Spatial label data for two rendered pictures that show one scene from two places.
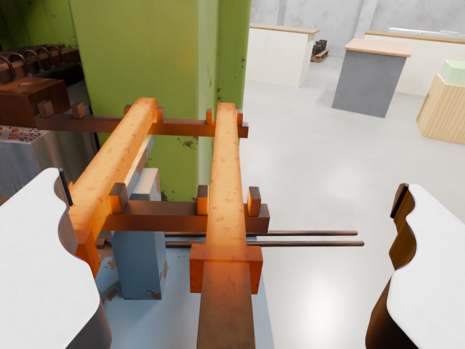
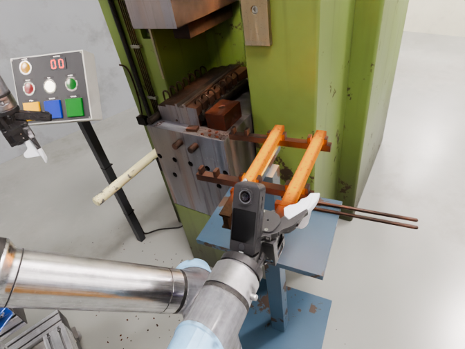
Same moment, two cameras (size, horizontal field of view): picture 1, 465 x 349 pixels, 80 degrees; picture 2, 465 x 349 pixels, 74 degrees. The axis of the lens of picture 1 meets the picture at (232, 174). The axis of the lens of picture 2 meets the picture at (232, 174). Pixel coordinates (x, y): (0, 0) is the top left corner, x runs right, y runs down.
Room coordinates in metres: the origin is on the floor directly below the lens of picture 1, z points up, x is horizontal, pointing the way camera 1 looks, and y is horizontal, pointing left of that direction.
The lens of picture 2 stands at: (-0.32, -0.19, 1.49)
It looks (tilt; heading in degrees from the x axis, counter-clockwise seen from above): 38 degrees down; 36
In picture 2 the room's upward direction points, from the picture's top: 10 degrees counter-clockwise
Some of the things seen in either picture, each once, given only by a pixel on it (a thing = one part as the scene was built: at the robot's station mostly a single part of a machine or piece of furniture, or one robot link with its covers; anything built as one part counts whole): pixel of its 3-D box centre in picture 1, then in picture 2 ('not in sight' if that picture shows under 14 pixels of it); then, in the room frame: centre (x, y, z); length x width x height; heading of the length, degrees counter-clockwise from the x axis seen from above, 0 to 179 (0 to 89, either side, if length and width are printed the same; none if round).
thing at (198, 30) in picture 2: not in sight; (204, 18); (0.74, 0.57, 1.24); 0.30 x 0.07 x 0.06; 179
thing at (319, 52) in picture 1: (308, 46); not in sight; (7.88, -1.69, 0.25); 1.39 x 0.96 x 0.50; 159
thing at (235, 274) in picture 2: not in sight; (234, 284); (-0.12, -0.02, 1.07); 0.08 x 0.05 x 0.08; 93
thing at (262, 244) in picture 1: (218, 238); (314, 205); (0.41, 0.02, 0.74); 0.60 x 0.04 x 0.01; 96
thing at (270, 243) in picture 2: not in sight; (254, 246); (-0.04, -0.01, 1.06); 0.12 x 0.08 x 0.09; 3
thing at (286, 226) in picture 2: not in sight; (284, 220); (0.02, -0.04, 1.09); 0.09 x 0.05 x 0.02; 147
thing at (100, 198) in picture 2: not in sight; (130, 174); (0.41, 0.95, 0.62); 0.44 x 0.05 x 0.05; 179
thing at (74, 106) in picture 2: not in sight; (75, 107); (0.35, 1.02, 1.01); 0.07 x 0.05 x 0.07; 114
